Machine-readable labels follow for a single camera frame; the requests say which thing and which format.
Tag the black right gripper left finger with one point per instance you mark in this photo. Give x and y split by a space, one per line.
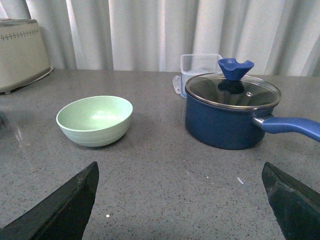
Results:
63 215

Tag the clear plastic container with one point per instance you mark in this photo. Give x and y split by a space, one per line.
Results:
192 65

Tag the glass lid blue knob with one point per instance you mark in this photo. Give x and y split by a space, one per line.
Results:
233 88

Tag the light green bowl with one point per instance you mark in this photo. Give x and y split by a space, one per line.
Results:
95 121

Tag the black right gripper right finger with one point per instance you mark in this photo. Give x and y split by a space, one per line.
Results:
295 205

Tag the cream toaster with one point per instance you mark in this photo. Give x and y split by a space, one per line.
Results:
23 54

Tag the dark blue saucepan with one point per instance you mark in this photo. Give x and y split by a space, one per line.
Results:
233 129

